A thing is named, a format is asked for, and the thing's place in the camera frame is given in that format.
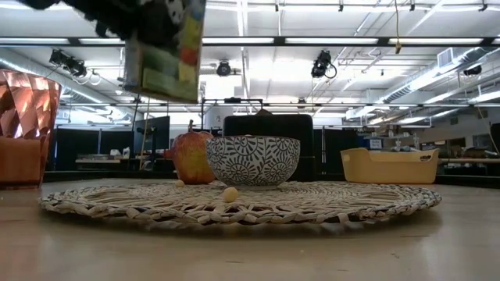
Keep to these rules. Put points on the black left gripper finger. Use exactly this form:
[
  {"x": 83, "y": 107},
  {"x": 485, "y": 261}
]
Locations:
[{"x": 166, "y": 31}]

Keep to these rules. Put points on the green yellow cereal box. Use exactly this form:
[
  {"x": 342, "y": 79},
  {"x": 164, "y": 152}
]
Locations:
[{"x": 172, "y": 74}]

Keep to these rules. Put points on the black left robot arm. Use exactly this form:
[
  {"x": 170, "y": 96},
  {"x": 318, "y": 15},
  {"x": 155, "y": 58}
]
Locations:
[{"x": 43, "y": 3}]

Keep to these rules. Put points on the white cylindrical tank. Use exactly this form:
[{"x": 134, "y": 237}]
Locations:
[{"x": 216, "y": 117}]

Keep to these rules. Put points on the black computer monitor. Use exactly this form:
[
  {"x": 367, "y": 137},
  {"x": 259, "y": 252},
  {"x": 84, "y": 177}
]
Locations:
[{"x": 156, "y": 132}]

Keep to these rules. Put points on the red yellow apple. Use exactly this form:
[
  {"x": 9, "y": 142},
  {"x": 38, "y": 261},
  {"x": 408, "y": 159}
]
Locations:
[{"x": 189, "y": 156}]

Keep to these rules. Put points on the black partition panels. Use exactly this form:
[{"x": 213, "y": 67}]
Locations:
[{"x": 86, "y": 144}]

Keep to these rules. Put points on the copper faceted cup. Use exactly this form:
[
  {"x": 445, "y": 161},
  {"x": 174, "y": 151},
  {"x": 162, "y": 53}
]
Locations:
[{"x": 23, "y": 117}]

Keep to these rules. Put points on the black chair back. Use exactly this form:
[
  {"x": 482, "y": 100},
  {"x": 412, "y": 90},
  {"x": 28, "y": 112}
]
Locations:
[{"x": 273, "y": 125}]

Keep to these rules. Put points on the small yellow cereal ball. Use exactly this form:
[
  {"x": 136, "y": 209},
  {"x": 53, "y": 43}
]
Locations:
[{"x": 179, "y": 183}]

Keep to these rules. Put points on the white bowl with black pattern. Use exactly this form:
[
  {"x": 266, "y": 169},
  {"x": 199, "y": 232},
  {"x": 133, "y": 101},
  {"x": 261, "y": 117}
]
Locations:
[{"x": 253, "y": 160}]

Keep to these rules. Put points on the large yellow cereal ball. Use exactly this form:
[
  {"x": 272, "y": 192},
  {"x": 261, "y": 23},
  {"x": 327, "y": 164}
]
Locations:
[{"x": 231, "y": 194}]

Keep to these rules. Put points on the round woven straw placemat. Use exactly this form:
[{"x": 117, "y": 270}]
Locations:
[{"x": 312, "y": 203}]

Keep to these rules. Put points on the yellow plastic bin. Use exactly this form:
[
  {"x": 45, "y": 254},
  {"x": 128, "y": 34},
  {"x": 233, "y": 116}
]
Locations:
[{"x": 390, "y": 169}]

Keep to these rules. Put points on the small black ceiling lamp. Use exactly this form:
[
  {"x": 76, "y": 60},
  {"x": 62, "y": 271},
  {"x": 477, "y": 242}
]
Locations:
[{"x": 472, "y": 70}]

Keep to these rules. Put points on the wooden background desk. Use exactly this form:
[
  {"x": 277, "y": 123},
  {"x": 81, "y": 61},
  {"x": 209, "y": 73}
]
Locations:
[{"x": 468, "y": 160}]

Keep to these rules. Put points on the round black ceiling camera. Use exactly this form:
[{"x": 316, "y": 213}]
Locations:
[{"x": 223, "y": 69}]

